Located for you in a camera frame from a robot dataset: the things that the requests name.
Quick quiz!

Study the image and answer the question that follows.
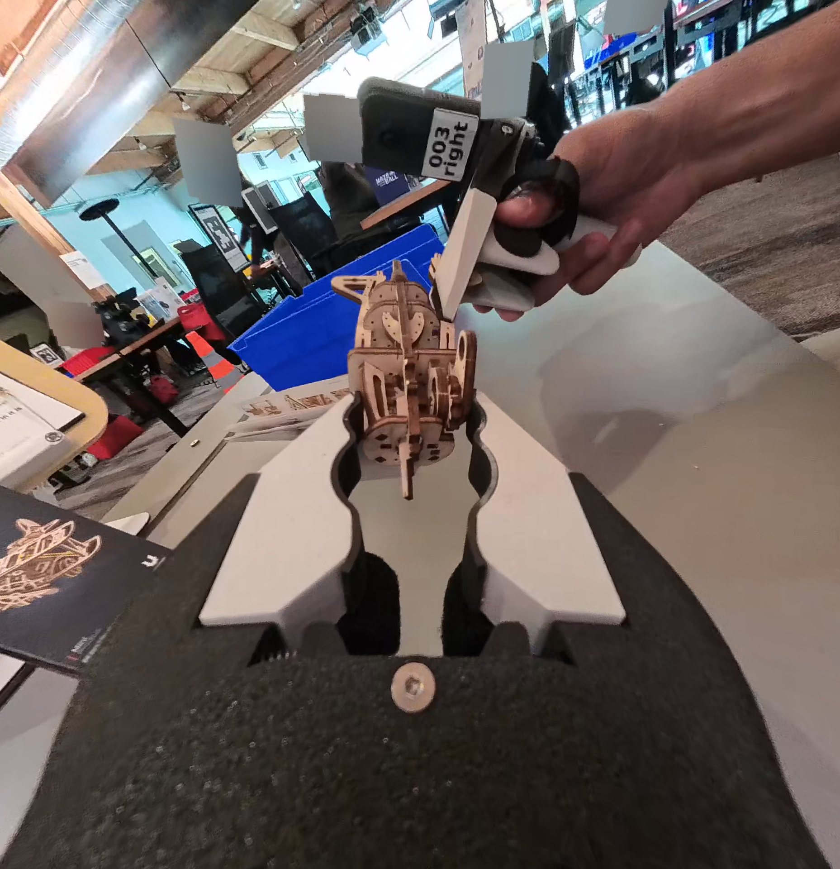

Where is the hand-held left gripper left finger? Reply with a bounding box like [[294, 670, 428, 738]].
[[198, 395, 364, 654]]

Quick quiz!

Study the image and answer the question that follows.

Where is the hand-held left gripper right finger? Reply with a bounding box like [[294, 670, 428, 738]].
[[469, 399, 627, 654]]

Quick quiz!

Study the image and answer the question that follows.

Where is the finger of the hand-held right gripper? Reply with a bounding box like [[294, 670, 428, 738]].
[[428, 189, 498, 321]]

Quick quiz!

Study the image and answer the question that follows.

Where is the wooden mechanical model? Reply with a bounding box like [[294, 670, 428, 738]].
[[330, 261, 478, 502]]

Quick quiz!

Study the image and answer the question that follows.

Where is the person's right forearm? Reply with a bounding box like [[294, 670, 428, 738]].
[[657, 0, 840, 213]]

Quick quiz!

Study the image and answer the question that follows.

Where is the black model kit box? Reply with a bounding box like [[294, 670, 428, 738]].
[[0, 478, 171, 674]]

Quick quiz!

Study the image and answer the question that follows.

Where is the person's right hand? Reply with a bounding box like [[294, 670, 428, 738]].
[[474, 102, 706, 323]]

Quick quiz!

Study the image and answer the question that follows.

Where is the illustrated paper sheet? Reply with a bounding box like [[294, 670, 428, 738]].
[[223, 387, 353, 442]]

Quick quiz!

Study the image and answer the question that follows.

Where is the blue plastic bin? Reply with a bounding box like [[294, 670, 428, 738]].
[[228, 223, 448, 393]]

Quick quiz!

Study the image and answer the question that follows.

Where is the red storage crate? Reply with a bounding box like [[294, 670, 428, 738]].
[[86, 414, 147, 464]]

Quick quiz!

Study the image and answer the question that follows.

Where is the orange traffic cone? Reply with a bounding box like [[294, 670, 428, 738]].
[[184, 330, 244, 395]]

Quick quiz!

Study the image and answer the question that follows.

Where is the framed marker poster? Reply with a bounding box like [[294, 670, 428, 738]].
[[189, 204, 248, 272]]

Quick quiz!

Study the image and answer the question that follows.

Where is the tan wooden tray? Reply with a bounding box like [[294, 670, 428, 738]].
[[0, 333, 110, 494]]

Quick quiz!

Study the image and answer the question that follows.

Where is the black office chair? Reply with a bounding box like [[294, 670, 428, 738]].
[[182, 243, 286, 321]]

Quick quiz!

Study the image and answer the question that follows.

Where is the white instruction booklet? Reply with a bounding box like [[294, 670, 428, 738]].
[[0, 363, 85, 487]]

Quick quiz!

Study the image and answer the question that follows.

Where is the black floor lamp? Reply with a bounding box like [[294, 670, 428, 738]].
[[78, 199, 163, 281]]

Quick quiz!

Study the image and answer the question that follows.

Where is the silver air duct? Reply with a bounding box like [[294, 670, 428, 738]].
[[0, 0, 259, 209]]

